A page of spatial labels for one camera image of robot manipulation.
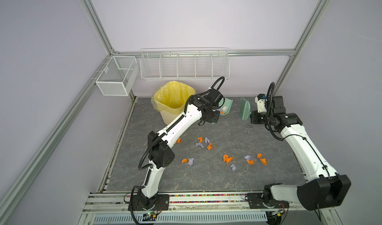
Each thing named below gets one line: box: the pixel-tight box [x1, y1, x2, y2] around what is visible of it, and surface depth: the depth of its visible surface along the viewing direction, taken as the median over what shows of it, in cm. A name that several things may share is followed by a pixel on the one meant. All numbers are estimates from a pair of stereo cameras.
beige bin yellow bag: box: [150, 80, 196, 125], surface depth 94 cm
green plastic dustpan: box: [218, 97, 234, 115], surface depth 90 cm
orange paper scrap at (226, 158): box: [222, 154, 234, 166], surface depth 89 cm
